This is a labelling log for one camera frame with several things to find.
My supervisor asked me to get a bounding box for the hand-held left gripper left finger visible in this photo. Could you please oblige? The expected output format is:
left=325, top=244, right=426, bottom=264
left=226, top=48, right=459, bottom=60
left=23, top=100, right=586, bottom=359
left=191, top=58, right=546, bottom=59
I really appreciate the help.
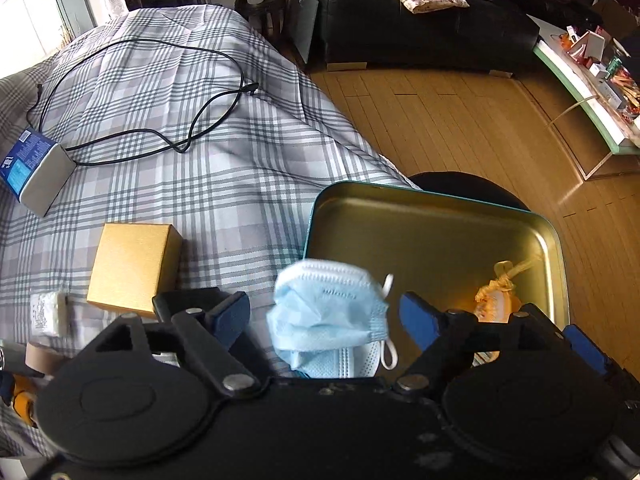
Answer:
left=75, top=287, right=273, bottom=401

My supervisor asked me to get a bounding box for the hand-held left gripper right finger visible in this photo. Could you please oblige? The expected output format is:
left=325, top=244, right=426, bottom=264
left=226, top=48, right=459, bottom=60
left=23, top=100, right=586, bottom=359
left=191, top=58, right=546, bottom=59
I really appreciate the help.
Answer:
left=392, top=291, right=568, bottom=403

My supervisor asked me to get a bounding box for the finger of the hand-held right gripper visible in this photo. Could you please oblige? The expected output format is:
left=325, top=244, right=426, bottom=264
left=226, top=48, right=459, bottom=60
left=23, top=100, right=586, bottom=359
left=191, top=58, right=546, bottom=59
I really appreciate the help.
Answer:
left=562, top=324, right=636, bottom=396

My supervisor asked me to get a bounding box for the teal tin box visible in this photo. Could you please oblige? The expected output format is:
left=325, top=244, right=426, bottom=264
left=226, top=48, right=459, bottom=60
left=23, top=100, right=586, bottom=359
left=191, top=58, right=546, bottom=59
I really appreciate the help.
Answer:
left=303, top=181, right=571, bottom=376

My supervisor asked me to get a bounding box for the orange drawstring pouch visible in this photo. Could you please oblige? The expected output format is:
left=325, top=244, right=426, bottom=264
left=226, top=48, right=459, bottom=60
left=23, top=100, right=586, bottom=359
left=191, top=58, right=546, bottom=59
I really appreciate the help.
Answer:
left=472, top=259, right=543, bottom=323

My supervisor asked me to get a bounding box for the blue face mask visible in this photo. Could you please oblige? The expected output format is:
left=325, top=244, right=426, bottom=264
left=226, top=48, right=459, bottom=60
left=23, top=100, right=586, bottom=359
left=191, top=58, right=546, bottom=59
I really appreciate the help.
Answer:
left=265, top=258, right=399, bottom=380

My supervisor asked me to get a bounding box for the white cotton pad packet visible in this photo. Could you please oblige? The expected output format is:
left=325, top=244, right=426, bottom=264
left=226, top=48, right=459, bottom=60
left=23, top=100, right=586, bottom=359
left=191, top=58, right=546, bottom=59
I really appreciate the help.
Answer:
left=29, top=290, right=68, bottom=336

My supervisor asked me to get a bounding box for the gold cardboard box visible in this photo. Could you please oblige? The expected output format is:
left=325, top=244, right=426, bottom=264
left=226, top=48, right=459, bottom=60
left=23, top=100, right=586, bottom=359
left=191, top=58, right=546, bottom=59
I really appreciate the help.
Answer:
left=86, top=222, right=183, bottom=318

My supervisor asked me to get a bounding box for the grey plaid bed sheet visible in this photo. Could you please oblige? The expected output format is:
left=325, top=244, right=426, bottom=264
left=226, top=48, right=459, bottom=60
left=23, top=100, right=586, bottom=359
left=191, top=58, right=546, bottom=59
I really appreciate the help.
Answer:
left=0, top=4, right=426, bottom=461

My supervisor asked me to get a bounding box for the black round stool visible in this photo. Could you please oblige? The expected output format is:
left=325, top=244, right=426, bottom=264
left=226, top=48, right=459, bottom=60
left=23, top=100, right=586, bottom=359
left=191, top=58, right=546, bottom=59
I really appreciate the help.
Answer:
left=407, top=171, right=531, bottom=211

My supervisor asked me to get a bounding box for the brown tape roll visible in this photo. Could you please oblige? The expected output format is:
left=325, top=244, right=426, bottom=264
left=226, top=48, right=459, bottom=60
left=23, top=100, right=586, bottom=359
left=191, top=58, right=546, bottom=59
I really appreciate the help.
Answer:
left=25, top=341, right=63, bottom=378

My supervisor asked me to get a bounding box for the orange object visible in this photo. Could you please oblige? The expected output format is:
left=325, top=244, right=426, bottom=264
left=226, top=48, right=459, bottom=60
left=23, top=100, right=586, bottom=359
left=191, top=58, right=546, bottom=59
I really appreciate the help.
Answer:
left=0, top=370, right=38, bottom=427

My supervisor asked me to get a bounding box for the blue and white box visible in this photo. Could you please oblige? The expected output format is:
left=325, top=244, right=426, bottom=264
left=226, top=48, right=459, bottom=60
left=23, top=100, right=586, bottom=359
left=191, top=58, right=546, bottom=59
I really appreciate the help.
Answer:
left=0, top=129, right=76, bottom=218

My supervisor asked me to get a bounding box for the glass coffee table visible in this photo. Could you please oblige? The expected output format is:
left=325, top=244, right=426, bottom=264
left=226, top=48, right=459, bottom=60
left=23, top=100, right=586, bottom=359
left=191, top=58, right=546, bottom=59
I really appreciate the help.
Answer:
left=527, top=12, right=640, bottom=181

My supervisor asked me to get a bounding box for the pile of small table clutter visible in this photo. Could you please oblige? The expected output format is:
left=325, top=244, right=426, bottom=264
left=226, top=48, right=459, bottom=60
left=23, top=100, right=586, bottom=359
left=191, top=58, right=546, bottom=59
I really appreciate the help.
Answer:
left=552, top=22, right=640, bottom=121

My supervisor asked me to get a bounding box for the black leather sofa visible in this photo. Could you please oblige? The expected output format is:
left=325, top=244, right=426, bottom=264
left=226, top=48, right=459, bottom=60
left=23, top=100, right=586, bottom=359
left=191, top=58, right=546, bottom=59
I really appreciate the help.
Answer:
left=302, top=0, right=601, bottom=73

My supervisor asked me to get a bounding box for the dark wooden plant stand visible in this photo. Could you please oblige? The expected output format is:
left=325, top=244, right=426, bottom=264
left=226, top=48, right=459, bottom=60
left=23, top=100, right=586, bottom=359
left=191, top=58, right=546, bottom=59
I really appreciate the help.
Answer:
left=235, top=0, right=286, bottom=41

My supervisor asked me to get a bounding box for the black glass panel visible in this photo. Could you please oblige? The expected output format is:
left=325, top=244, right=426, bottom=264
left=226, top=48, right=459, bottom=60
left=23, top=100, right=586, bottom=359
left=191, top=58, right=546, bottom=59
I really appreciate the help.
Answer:
left=287, top=0, right=319, bottom=65

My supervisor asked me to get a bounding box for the brown cardboard box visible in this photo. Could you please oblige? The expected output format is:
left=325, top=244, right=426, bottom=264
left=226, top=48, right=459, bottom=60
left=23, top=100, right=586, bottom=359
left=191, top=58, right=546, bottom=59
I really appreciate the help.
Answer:
left=592, top=0, right=633, bottom=38

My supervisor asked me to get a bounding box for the window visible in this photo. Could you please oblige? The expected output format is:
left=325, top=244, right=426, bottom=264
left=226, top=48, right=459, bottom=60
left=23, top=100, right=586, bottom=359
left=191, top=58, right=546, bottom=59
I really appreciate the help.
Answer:
left=0, top=0, right=98, bottom=81

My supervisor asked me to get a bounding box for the black cable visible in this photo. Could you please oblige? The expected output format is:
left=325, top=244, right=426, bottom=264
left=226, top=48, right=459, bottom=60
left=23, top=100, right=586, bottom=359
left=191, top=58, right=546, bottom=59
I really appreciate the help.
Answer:
left=25, top=40, right=260, bottom=167

